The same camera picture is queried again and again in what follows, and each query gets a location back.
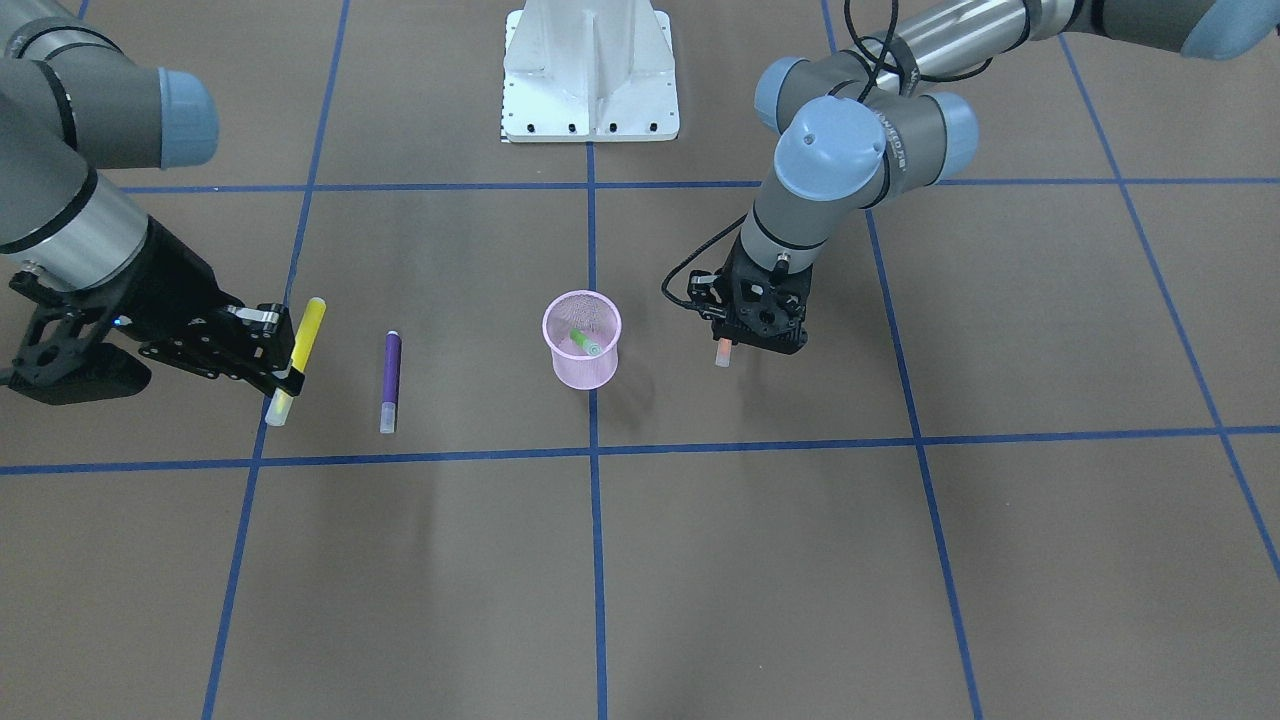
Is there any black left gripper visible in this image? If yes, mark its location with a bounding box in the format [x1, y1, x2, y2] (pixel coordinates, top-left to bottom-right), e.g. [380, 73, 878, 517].
[722, 238, 812, 346]

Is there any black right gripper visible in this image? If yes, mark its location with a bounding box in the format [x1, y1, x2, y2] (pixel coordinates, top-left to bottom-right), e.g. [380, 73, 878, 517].
[95, 217, 305, 397]

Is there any orange highlighter pen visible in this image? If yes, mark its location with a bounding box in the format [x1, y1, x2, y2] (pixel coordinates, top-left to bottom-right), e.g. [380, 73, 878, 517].
[714, 338, 733, 368]

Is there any yellow highlighter pen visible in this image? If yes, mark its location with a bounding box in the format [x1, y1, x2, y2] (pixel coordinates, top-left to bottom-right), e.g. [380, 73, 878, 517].
[264, 297, 326, 427]

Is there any purple highlighter pen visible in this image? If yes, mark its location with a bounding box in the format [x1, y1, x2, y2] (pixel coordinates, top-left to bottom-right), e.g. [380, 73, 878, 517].
[379, 331, 402, 434]

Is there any green highlighter pen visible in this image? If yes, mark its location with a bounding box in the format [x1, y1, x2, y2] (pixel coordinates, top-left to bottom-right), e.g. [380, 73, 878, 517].
[570, 328, 604, 357]

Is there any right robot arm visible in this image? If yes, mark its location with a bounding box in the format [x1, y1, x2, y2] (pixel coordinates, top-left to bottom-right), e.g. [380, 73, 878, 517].
[1, 1, 305, 406]

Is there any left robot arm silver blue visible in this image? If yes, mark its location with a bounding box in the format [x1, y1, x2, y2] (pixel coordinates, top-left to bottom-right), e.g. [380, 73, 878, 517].
[687, 1, 1277, 354]

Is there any pink mesh pen holder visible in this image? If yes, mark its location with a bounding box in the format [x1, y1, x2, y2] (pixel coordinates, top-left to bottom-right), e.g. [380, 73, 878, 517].
[541, 290, 623, 391]

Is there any brown paper table mat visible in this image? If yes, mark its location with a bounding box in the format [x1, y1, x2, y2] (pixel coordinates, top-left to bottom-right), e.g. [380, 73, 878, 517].
[1, 1, 1279, 719]

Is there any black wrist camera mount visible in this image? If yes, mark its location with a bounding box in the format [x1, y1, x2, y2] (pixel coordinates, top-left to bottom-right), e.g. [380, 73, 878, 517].
[687, 263, 813, 355]
[3, 263, 152, 406]

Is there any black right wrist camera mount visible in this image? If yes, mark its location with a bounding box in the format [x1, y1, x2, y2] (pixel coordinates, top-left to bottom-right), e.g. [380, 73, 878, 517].
[3, 263, 152, 406]

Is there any black camera cable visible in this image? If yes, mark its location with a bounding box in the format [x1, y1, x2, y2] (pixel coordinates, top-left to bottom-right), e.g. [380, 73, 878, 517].
[660, 0, 1001, 311]

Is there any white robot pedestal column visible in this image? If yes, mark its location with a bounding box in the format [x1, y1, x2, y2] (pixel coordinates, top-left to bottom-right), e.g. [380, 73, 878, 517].
[500, 1, 681, 143]

